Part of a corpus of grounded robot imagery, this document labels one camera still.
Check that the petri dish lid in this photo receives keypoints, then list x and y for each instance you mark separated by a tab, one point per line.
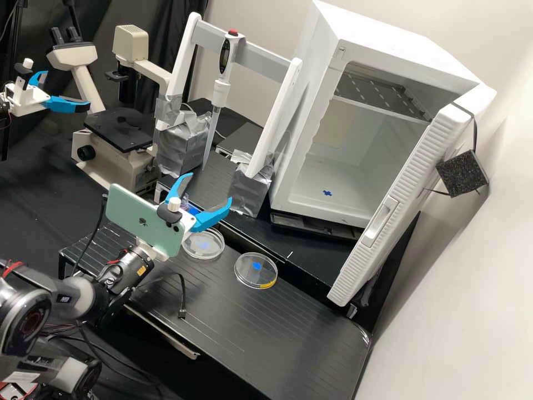
256	268

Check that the left phone holder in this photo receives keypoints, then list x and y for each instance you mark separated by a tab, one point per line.
28	63

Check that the white pipette stand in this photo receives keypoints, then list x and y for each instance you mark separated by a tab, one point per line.
275	112

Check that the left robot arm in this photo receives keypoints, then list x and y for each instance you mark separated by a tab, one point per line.
3	110

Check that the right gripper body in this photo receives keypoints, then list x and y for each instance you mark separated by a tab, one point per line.
156	253

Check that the right wrist camera phone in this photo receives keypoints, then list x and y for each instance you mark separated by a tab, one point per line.
133	212

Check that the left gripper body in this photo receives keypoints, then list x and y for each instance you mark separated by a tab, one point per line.
29	99

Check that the pipette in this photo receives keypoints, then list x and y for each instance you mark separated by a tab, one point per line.
225	54

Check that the black platform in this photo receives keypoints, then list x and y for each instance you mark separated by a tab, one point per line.
227	114
254	233
250	333

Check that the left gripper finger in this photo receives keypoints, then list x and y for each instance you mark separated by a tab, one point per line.
38	76
66	104

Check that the incubator door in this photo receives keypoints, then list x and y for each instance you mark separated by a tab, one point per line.
399	200

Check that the petri dish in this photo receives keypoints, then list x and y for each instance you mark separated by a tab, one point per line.
204	246

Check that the white incubator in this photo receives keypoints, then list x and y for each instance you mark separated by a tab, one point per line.
374	33

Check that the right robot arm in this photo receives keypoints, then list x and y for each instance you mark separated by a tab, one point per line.
75	291

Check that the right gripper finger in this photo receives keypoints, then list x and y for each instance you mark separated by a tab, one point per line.
210	217
179	185

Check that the cream microscope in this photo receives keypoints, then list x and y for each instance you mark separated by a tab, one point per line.
125	162

